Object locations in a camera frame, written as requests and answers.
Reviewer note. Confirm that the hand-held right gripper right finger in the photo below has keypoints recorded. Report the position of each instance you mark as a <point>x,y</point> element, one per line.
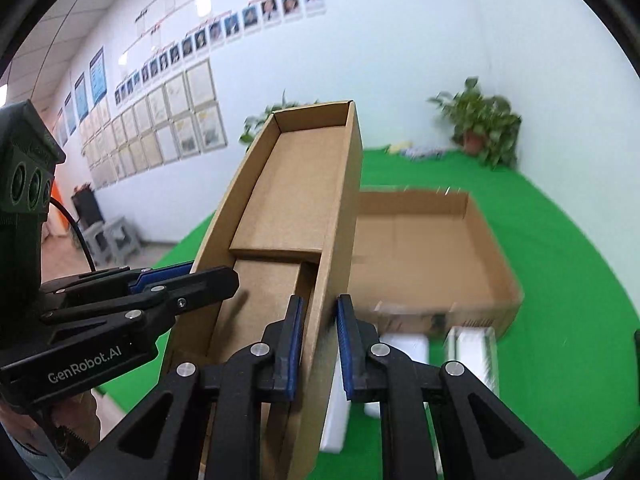
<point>347,350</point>

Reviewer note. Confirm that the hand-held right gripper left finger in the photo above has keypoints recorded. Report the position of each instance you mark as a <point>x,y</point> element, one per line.
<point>292,350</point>

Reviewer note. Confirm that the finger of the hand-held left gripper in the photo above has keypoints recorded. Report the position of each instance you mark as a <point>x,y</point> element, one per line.
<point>160,275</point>
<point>200,285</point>

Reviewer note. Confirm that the white green medicine box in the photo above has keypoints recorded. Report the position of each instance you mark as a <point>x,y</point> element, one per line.
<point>470,345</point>

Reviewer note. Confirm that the large corrugated cardboard box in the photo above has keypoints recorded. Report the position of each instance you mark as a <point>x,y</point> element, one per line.
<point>425,255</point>

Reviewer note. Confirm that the brown cardboard tray box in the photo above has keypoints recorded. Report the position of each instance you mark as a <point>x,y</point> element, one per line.
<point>300,185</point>

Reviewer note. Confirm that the grey plastic stool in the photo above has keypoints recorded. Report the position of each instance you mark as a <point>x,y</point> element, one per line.
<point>122,237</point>
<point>94,245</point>

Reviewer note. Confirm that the black bin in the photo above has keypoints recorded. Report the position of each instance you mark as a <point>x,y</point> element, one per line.
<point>87,205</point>

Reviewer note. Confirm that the leafy green potted plant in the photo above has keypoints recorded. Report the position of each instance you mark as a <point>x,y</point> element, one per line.
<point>252,127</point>

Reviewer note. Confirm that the pile of small packets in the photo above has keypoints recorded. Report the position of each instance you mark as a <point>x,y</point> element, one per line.
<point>420,152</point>

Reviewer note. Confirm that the potted plant in terracotta pot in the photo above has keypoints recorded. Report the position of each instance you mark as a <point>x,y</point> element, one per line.
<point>475,115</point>

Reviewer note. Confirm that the blue wall poster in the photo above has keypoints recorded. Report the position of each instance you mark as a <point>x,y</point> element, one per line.
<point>70,114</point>
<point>98,75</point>
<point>81,96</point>

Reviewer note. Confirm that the wall chart with portrait photos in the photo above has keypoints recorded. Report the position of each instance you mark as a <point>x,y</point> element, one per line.
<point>270,10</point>

